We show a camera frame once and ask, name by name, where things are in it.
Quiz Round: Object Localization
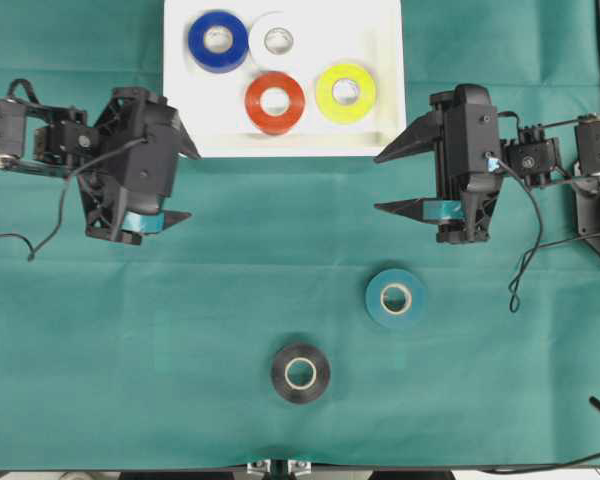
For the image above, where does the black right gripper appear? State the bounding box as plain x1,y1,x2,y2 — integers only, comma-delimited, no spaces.
373,90,502,244

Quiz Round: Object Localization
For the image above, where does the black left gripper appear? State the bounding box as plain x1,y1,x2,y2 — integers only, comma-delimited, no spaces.
77,87,201,245

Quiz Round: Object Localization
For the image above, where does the yellow tape roll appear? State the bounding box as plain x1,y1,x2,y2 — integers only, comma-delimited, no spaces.
315,63,376,125

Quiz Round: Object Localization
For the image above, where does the red tape roll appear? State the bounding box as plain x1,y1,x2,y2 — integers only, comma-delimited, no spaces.
244,71,305,135

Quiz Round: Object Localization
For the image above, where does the blue tape roll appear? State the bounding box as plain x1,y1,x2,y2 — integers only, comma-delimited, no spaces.
187,10,249,73

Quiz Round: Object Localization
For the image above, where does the white tape roll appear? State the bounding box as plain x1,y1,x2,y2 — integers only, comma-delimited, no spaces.
249,11,307,71

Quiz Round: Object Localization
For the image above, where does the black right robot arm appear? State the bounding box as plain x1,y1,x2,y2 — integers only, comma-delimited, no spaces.
374,84,562,244

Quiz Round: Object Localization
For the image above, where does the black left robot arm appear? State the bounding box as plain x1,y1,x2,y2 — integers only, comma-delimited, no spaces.
0,78,199,245

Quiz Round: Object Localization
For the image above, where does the green tape roll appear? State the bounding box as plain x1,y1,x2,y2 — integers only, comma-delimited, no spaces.
365,268,428,330

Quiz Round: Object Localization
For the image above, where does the white plastic case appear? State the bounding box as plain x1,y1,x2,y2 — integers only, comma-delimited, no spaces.
163,1,406,158

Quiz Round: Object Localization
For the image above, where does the black tape roll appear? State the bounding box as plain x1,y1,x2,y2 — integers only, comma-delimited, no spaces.
271,343,331,404

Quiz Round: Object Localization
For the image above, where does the metal table clamp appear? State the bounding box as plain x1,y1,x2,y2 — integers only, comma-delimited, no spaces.
246,459,312,480

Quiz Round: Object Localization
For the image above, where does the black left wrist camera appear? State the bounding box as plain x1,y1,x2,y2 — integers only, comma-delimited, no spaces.
109,124,180,215

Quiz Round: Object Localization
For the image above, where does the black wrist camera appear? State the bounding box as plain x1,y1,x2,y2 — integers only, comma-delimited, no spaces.
443,84,501,200
109,124,180,215

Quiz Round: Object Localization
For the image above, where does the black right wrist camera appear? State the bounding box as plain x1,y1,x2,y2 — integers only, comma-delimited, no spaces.
443,84,501,200

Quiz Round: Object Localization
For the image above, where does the black left camera cable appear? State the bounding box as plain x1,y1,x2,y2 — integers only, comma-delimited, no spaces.
0,137,149,264

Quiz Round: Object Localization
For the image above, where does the black camera cable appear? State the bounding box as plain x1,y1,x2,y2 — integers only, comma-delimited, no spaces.
0,137,149,264
484,112,600,314

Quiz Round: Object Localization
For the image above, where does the black right camera cable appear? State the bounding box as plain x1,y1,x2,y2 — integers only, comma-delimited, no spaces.
484,112,600,314

